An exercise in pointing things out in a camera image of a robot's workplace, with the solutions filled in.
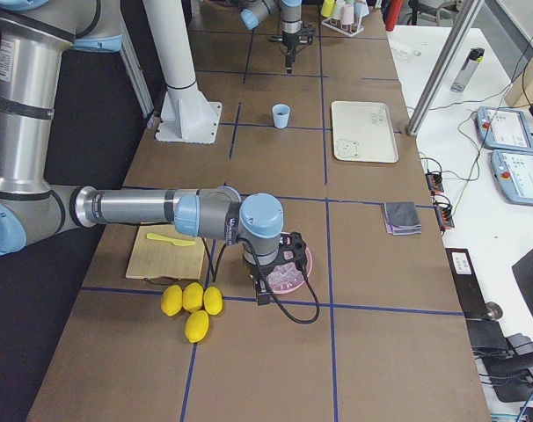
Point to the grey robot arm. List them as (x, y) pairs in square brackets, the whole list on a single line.
[(253, 13), (67, 121)]

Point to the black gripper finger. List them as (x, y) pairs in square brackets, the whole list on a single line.
[(288, 62), (262, 290)]

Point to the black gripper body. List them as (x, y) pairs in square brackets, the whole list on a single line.
[(289, 39), (257, 272)]

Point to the white wire rack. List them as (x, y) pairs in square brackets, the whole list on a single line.
[(348, 26)]

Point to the teach pendant near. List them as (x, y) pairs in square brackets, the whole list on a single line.
[(513, 170)]

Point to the pile of ice cubes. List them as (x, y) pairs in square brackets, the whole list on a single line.
[(285, 278)]

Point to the bamboo cutting board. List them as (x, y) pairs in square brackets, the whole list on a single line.
[(153, 259)]

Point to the light blue plastic cup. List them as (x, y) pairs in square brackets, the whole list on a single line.
[(280, 114)]

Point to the whole lemon lower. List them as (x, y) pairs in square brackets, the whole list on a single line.
[(192, 298)]

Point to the yellow plastic knife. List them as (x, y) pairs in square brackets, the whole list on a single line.
[(170, 240)]

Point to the white bear serving tray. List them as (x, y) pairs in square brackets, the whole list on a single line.
[(362, 132)]

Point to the black power strip right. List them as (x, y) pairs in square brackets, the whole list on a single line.
[(443, 213)]

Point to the yellow-green plastic cup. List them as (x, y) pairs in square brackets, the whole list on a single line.
[(327, 8)]

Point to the pink cup on rack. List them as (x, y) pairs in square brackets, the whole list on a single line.
[(347, 14)]

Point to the aluminium frame post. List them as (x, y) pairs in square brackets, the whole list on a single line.
[(457, 34)]

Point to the black power strip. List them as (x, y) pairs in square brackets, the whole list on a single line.
[(434, 182), (443, 213)]

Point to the teach pendant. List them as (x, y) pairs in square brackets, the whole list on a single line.
[(504, 128), (513, 170)]

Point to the whole lemon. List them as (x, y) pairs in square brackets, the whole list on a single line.
[(197, 326), (172, 300), (213, 301), (192, 298)]

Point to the clear water bottle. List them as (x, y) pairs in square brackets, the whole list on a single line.
[(464, 75)]

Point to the grey folded cloth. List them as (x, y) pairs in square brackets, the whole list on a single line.
[(401, 218)]

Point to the pink bowl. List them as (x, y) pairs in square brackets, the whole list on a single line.
[(271, 266)]

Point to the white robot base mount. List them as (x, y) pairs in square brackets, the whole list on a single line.
[(186, 115)]

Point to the whole lemon upper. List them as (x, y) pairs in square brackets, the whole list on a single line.
[(172, 300)]

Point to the teach pendant far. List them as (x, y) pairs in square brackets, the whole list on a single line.
[(504, 128)]

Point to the black box with label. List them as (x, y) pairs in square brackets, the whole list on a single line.
[(466, 283)]

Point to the black power strip left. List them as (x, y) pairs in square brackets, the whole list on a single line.
[(434, 182)]

